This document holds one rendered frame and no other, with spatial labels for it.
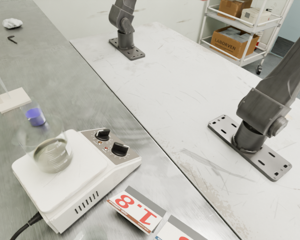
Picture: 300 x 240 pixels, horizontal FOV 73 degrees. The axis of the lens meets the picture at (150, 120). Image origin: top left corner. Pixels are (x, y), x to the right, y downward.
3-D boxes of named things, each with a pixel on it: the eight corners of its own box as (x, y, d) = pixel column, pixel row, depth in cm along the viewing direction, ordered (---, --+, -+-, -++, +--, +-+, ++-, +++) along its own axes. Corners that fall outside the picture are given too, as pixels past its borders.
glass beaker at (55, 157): (64, 141, 38) (50, 107, 32) (83, 162, 35) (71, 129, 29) (27, 163, 34) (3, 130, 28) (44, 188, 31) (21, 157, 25)
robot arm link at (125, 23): (121, 19, 70) (135, 16, 73) (110, 12, 75) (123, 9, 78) (122, 37, 75) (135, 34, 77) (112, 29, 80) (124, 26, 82)
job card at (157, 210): (128, 185, 41) (127, 175, 38) (166, 211, 38) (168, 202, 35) (108, 211, 37) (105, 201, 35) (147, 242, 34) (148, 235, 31)
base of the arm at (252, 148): (294, 163, 37) (313, 146, 40) (213, 103, 48) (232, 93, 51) (273, 184, 42) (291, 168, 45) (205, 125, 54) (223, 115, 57)
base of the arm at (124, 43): (130, 40, 71) (146, 36, 74) (105, 22, 83) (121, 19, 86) (131, 61, 77) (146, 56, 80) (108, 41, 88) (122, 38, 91)
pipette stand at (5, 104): (22, 89, 63) (2, 49, 54) (32, 102, 59) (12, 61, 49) (-6, 99, 59) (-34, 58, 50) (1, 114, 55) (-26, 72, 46)
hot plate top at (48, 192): (73, 130, 41) (72, 126, 40) (110, 165, 35) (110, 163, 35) (11, 166, 34) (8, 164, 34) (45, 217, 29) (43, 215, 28)
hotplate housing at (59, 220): (106, 134, 51) (102, 110, 45) (143, 165, 45) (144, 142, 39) (15, 195, 39) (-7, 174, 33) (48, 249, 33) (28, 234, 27)
